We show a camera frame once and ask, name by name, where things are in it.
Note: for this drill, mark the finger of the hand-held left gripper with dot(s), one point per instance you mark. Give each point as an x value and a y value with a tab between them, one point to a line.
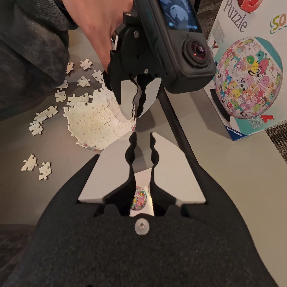
126	96
150	94

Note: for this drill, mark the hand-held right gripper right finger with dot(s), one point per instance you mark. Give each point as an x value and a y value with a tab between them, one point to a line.
181	179

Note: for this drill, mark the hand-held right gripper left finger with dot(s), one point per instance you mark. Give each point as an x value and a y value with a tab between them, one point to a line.
103	179

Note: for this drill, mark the half-built colourful puzzle ball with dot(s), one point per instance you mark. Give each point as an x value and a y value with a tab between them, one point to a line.
96	121

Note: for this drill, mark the person's left forearm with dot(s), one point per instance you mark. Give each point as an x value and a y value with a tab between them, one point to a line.
33	56

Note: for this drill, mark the scattered pile of puzzle pieces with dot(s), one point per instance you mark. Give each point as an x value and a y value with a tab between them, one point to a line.
35	129

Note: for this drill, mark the printed cardboard puzzle box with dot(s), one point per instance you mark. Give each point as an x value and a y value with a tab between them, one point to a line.
246	78

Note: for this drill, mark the person's left hand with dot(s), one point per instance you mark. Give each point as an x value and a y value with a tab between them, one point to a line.
96	22

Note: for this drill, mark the white printed instruction leaflet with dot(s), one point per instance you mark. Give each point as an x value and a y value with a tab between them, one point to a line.
142	179

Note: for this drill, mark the white curved jigsaw piece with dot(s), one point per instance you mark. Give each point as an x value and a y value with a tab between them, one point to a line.
44	171
29	162

